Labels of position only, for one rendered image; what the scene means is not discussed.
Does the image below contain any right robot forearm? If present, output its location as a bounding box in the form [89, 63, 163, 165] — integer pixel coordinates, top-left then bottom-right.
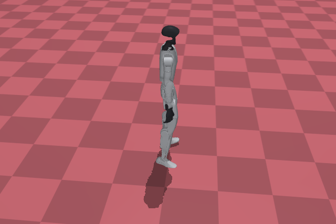
[164, 82, 174, 109]

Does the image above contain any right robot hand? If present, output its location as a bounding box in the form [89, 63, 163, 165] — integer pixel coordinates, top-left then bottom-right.
[163, 104, 174, 123]

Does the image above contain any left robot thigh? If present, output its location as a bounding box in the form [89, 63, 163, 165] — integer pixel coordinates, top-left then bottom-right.
[162, 86, 177, 120]

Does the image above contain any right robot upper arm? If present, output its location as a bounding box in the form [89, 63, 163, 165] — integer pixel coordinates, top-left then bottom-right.
[163, 55, 173, 87]

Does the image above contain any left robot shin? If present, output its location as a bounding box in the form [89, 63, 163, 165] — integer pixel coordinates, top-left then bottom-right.
[162, 111, 167, 128]

